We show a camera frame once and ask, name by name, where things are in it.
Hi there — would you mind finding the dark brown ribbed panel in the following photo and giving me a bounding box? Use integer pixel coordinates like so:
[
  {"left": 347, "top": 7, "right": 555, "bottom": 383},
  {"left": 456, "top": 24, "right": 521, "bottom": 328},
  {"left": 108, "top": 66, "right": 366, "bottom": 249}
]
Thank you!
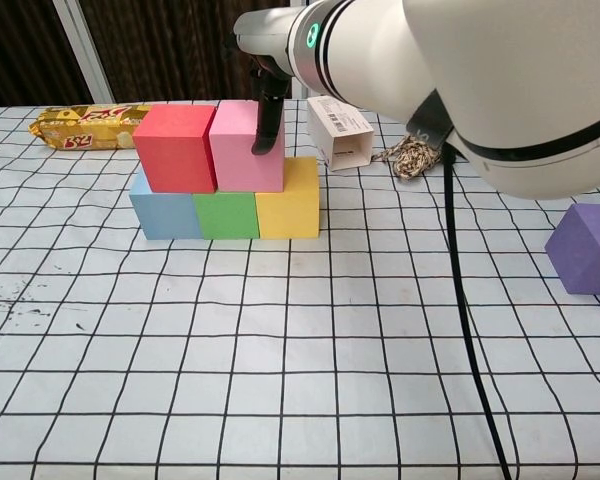
[
  {"left": 0, "top": 0, "right": 89, "bottom": 107},
  {"left": 77, "top": 0, "right": 294, "bottom": 101}
]

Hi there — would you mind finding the gold snack package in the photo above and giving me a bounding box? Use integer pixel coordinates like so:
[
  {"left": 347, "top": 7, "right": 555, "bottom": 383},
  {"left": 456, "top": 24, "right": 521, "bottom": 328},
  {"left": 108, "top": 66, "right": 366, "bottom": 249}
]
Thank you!
[{"left": 28, "top": 103, "right": 154, "bottom": 152}]

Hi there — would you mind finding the white partition frame post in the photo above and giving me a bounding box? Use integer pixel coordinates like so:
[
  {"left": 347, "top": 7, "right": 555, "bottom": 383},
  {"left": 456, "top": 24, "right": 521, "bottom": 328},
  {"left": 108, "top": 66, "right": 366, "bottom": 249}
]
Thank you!
[
  {"left": 52, "top": 0, "right": 112, "bottom": 106},
  {"left": 287, "top": 74, "right": 311, "bottom": 101}
]

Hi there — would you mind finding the white carton box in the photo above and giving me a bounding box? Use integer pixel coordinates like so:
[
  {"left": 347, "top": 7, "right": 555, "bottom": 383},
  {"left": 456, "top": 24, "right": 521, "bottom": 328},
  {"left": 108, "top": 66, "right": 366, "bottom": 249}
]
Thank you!
[{"left": 306, "top": 96, "right": 375, "bottom": 173}]

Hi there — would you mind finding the beige twine rope bundle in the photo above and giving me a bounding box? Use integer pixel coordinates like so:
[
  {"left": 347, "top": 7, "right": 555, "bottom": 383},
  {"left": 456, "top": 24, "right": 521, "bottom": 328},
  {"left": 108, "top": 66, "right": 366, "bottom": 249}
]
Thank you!
[{"left": 372, "top": 133, "right": 444, "bottom": 180}]

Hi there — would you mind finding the red foam cube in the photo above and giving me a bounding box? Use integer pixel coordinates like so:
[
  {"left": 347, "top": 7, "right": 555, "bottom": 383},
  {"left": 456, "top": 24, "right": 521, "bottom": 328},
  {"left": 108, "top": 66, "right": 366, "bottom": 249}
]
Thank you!
[{"left": 132, "top": 104, "right": 218, "bottom": 194}]

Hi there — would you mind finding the white black checkered tablecloth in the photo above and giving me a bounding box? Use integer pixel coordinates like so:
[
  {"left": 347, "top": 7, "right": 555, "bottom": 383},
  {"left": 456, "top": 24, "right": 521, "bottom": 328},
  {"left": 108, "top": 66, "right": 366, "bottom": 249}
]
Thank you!
[{"left": 0, "top": 97, "right": 600, "bottom": 480}]

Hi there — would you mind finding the light blue foam cube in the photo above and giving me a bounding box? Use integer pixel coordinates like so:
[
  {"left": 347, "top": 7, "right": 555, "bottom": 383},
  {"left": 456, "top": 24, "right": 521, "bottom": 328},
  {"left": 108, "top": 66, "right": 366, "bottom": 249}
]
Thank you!
[{"left": 128, "top": 169, "right": 204, "bottom": 241}]

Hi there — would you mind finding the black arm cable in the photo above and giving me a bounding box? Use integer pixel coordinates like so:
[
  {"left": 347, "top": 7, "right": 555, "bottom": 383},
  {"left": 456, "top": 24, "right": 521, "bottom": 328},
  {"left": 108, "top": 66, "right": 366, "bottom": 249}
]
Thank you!
[{"left": 442, "top": 149, "right": 521, "bottom": 480}]

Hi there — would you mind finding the pink foam cube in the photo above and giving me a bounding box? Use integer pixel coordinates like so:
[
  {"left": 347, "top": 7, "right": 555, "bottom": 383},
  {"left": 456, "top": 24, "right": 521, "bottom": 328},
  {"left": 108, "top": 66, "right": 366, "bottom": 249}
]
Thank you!
[{"left": 208, "top": 99, "right": 286, "bottom": 194}]

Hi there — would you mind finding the yellow foam cube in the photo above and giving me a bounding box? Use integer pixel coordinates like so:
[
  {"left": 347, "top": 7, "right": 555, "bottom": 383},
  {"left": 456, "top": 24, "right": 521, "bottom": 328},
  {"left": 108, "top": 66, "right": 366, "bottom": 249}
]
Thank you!
[{"left": 254, "top": 156, "right": 321, "bottom": 240}]

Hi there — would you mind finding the purple foam cube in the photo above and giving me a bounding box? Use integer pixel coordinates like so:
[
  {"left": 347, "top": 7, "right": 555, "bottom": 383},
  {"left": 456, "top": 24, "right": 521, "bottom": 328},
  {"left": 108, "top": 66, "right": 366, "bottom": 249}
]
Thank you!
[{"left": 544, "top": 202, "right": 600, "bottom": 296}]

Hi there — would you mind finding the green foam cube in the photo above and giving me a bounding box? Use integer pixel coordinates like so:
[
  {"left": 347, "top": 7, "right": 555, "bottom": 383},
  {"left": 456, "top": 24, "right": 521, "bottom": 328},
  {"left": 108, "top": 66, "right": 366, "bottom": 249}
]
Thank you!
[{"left": 192, "top": 191, "right": 260, "bottom": 240}]

